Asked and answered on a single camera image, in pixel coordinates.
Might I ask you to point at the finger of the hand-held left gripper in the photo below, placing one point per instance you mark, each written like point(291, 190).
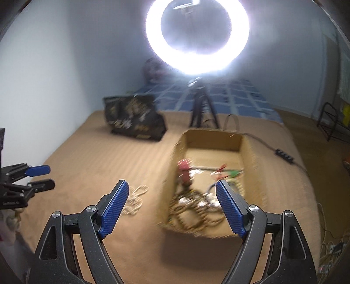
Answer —
point(41, 185)
point(38, 170)

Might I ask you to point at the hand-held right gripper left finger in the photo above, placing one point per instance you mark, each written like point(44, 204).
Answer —
point(113, 210)

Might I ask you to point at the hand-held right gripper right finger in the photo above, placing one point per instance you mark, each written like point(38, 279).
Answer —
point(231, 210)

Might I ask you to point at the cardboard box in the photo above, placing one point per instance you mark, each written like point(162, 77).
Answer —
point(207, 140)

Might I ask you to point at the black printed snack bag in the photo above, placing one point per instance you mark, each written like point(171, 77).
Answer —
point(131, 117)

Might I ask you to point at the black tripod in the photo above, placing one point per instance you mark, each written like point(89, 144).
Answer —
point(199, 103)

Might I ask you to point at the white power strip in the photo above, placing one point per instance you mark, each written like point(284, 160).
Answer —
point(336, 247)

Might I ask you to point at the blue patterned bedsheet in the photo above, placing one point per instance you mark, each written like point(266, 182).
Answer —
point(240, 98)

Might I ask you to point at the black clothes rack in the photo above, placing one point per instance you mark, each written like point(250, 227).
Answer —
point(328, 117)

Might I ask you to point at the yellow crate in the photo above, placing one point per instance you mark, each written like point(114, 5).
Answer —
point(346, 114)

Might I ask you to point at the striped towel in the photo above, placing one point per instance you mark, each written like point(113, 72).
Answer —
point(345, 76)

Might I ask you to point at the phone holder clamp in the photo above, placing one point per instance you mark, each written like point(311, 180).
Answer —
point(188, 6)

